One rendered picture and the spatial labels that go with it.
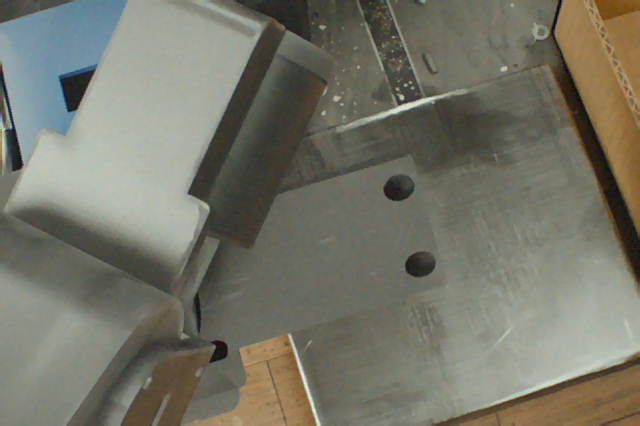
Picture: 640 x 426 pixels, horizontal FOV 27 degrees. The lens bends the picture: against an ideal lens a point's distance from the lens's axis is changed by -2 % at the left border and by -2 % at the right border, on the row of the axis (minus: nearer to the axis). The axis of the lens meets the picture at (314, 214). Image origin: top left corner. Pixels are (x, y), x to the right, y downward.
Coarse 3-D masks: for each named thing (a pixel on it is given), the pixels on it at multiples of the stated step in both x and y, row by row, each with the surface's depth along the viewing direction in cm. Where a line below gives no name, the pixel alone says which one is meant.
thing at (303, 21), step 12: (36, 0) 64; (264, 0) 63; (276, 0) 64; (288, 0) 64; (300, 0) 64; (264, 12) 64; (276, 12) 65; (288, 12) 65; (300, 12) 66; (288, 24) 66; (300, 24) 67; (300, 36) 68; (0, 132) 67
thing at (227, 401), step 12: (0, 180) 45; (12, 180) 45; (0, 192) 45; (0, 204) 45; (216, 396) 46; (228, 396) 46; (240, 396) 46; (192, 408) 46; (204, 408) 46; (216, 408) 46; (228, 408) 46; (192, 420) 46
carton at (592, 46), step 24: (576, 0) 64; (600, 0) 68; (624, 0) 68; (552, 24) 69; (576, 24) 65; (600, 24) 63; (624, 24) 70; (576, 48) 67; (600, 48) 63; (624, 48) 69; (576, 72) 68; (600, 72) 64; (624, 72) 62; (600, 96) 65; (624, 96) 61; (600, 120) 66; (624, 120) 63; (600, 144) 68; (624, 144) 64; (624, 168) 65; (624, 192) 66
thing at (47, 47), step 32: (96, 0) 62; (0, 32) 61; (32, 32) 61; (64, 32) 61; (96, 32) 61; (32, 64) 61; (64, 64) 61; (96, 64) 60; (32, 96) 60; (32, 128) 59; (64, 128) 59
